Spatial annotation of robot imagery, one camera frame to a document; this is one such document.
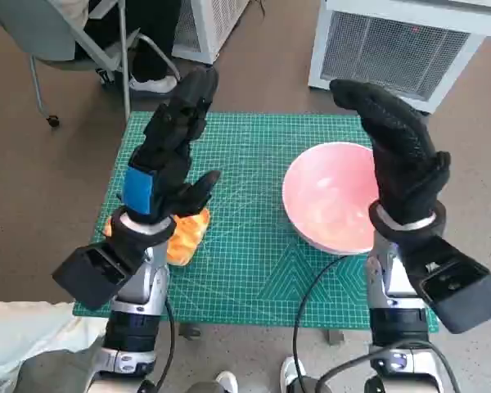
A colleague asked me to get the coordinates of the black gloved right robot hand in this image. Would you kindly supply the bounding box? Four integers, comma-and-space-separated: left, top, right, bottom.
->
329, 79, 452, 226

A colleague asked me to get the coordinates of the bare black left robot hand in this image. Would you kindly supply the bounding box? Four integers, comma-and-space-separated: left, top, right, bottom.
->
120, 65, 223, 225

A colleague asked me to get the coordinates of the pink bowl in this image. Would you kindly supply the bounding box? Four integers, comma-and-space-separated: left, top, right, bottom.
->
281, 141, 380, 256

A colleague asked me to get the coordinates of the long orange toy bread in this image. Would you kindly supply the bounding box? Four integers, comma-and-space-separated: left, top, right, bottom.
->
165, 206, 212, 267

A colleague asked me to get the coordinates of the green cutting mat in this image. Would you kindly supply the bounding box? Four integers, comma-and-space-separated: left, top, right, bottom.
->
72, 111, 439, 333

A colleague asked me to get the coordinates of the large white mesh appliance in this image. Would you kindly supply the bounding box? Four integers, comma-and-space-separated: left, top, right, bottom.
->
308, 0, 491, 114

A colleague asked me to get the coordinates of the seated person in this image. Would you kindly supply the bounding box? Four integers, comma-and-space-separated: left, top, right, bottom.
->
61, 0, 185, 97

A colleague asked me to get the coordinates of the small white mesh appliance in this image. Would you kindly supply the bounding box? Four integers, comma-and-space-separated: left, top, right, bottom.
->
169, 0, 255, 66

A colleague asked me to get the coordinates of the grey office chair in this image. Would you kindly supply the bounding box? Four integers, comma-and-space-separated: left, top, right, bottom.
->
0, 0, 185, 128

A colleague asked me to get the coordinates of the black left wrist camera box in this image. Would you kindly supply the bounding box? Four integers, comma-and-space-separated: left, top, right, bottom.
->
52, 242, 148, 310

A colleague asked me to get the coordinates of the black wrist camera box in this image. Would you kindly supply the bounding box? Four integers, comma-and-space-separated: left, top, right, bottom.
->
400, 235, 491, 335
52, 242, 148, 310

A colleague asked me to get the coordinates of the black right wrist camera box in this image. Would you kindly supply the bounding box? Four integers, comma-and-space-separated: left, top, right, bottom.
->
400, 235, 491, 335

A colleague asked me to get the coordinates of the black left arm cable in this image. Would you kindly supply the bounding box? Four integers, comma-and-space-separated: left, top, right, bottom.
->
141, 300, 177, 393

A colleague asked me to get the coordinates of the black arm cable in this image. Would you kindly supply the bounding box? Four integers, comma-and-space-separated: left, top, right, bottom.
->
141, 300, 177, 393
292, 253, 463, 393

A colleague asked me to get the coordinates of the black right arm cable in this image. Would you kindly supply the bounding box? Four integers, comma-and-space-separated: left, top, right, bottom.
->
292, 253, 463, 393

